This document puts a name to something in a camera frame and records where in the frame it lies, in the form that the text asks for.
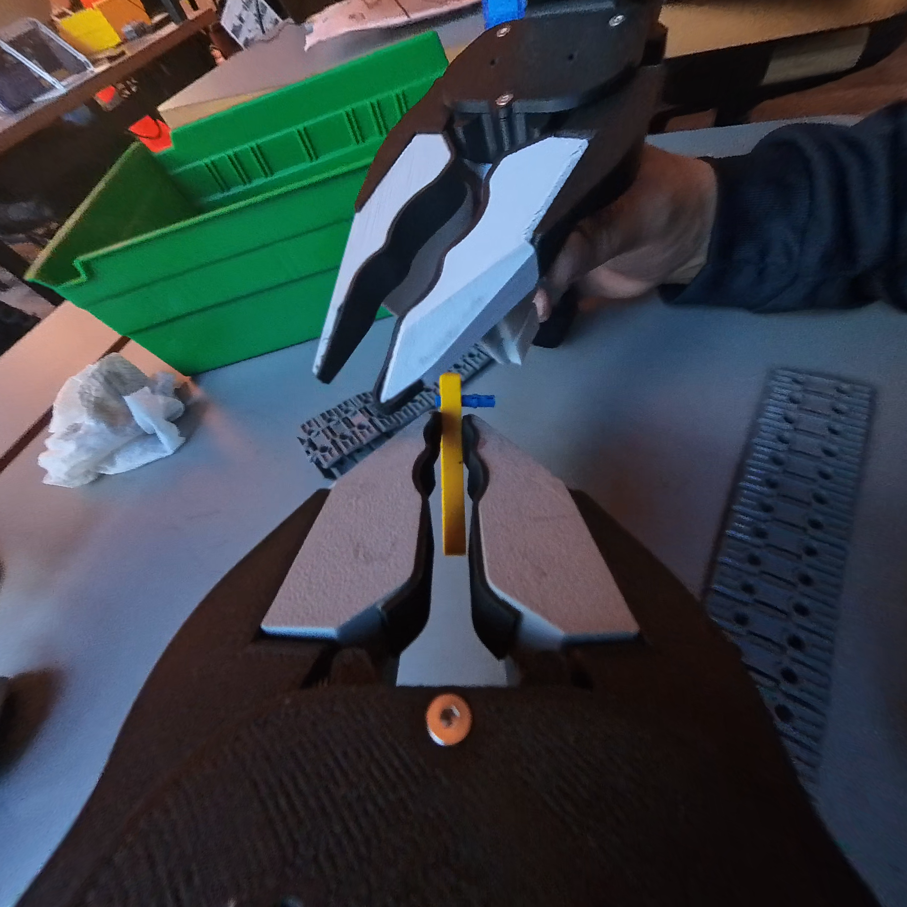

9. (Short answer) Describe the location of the person's right hand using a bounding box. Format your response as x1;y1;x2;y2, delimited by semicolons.
537;145;719;320

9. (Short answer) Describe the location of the printed paper sheet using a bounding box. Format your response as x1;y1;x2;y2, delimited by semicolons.
305;0;490;51

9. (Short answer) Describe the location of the crumpled white tissue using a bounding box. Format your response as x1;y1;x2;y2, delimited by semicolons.
39;353;196;488

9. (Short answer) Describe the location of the flat grey track strip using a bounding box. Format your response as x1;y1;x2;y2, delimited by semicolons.
702;368;876;805

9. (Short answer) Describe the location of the clear plastic box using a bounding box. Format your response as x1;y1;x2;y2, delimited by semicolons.
0;20;94;114

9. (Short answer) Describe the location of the grey track strip right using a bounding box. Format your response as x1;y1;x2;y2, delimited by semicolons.
298;340;497;490

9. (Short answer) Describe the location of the green plastic bin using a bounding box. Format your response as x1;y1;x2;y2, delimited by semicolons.
25;30;449;375

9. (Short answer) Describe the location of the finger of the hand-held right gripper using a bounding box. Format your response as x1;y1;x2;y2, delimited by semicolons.
372;137;590;415
314;131;477;385

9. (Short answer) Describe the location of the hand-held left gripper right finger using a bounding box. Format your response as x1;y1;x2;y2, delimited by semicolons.
461;415;642;658

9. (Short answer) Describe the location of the yellow storage bin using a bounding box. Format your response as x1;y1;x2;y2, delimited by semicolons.
55;6;123;52

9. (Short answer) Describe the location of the long yellow perforated beam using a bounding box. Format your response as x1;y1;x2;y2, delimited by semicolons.
438;373;469;555

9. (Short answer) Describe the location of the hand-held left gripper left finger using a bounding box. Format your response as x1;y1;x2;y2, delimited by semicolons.
259;417;445;650

